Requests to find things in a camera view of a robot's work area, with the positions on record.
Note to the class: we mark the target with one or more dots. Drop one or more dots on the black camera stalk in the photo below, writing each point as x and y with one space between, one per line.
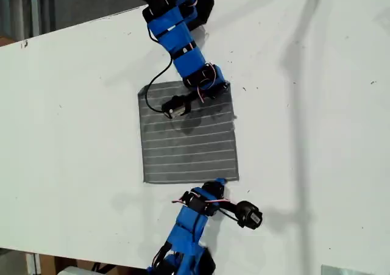
193 96
227 206

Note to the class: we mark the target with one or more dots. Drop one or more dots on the white container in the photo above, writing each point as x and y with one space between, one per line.
73 271

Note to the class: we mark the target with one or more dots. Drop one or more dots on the white table leg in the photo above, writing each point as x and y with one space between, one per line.
32 264

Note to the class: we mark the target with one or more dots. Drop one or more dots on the grey striped square towel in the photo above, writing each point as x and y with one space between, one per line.
189 153

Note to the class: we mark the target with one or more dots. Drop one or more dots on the black camera box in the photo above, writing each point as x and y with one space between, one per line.
175 107
250 215

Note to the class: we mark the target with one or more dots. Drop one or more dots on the grey metal post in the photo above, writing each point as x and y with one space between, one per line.
35 9

